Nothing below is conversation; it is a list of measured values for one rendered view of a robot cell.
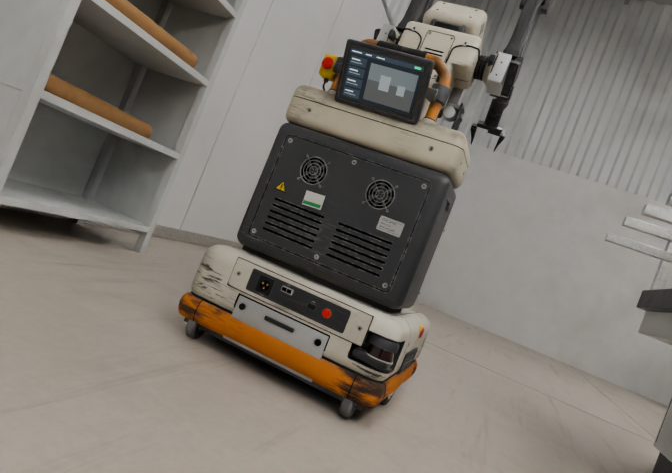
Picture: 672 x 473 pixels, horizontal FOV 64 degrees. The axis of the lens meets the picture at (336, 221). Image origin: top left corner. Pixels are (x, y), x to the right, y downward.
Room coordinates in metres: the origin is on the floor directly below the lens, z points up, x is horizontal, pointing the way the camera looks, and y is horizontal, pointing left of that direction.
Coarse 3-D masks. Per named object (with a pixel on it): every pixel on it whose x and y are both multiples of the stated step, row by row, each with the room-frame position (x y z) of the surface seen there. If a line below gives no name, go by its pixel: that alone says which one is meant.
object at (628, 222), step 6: (624, 222) 1.77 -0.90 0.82; (630, 222) 1.77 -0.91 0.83; (636, 222) 1.76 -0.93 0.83; (642, 222) 1.76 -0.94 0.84; (630, 228) 1.79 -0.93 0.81; (636, 228) 1.76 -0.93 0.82; (642, 228) 1.76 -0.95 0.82; (648, 228) 1.75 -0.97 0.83; (654, 228) 1.75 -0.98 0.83; (660, 228) 1.74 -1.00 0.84; (648, 234) 1.77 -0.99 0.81; (654, 234) 1.74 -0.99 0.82; (660, 234) 1.74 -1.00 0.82; (666, 234) 1.73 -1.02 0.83
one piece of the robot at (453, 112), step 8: (456, 88) 1.96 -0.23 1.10; (456, 96) 1.96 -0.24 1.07; (448, 104) 1.97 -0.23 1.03; (456, 104) 1.96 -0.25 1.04; (448, 112) 1.91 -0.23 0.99; (456, 112) 1.97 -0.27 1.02; (464, 112) 2.02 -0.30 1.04; (448, 120) 1.94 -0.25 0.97; (456, 120) 1.94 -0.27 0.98; (456, 128) 1.99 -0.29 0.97
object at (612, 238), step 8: (608, 232) 2.01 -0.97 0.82; (608, 240) 2.01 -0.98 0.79; (616, 240) 2.00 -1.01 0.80; (624, 240) 1.99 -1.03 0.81; (632, 240) 1.98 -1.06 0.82; (632, 248) 1.98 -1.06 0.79; (640, 248) 1.97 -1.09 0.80; (648, 248) 1.97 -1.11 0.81; (656, 248) 1.96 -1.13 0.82; (656, 256) 1.96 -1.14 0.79; (664, 256) 1.95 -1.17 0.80
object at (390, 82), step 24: (360, 48) 1.46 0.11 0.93; (384, 48) 1.43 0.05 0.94; (336, 72) 1.56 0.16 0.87; (360, 72) 1.47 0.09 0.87; (384, 72) 1.45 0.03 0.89; (408, 72) 1.42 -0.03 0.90; (336, 96) 1.53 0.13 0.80; (360, 96) 1.50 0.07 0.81; (384, 96) 1.47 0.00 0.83; (408, 96) 1.44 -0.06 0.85; (432, 96) 1.44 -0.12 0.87; (408, 120) 1.46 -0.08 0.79
